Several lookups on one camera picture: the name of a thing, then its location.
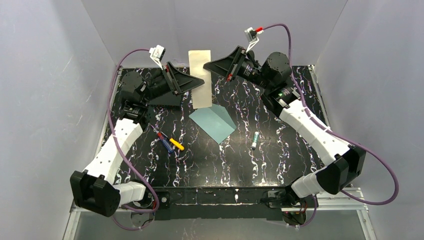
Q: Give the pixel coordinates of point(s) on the green white marker pen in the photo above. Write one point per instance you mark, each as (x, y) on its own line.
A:
(255, 140)

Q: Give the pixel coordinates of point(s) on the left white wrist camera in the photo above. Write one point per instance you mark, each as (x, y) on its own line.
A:
(156, 55)

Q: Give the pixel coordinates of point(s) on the yellow handled screwdriver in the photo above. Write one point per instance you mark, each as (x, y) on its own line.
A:
(177, 144)

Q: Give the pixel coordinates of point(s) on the teal paper envelope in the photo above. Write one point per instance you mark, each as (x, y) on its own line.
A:
(215, 121)

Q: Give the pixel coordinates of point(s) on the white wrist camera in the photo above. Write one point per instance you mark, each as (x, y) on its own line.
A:
(156, 55)
(252, 37)

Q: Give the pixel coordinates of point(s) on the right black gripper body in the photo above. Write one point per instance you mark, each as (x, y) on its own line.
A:
(234, 62)

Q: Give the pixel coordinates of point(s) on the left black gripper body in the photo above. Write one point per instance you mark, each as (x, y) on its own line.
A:
(172, 78)

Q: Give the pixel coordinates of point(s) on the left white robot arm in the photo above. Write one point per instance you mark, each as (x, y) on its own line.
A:
(93, 188)

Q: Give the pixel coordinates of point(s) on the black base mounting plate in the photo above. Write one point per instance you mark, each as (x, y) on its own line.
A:
(270, 203)

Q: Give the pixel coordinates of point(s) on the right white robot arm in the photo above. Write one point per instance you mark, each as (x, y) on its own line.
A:
(342, 161)

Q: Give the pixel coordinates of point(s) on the aluminium frame rail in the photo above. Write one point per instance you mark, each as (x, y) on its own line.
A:
(351, 198)

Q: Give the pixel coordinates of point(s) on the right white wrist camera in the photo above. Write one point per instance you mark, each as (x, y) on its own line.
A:
(252, 37)

